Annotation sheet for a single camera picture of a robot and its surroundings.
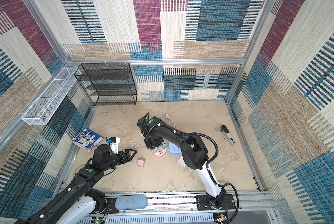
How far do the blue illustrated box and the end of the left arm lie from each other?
1.08 ft

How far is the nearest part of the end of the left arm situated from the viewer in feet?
2.04

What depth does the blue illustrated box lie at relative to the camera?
938 mm
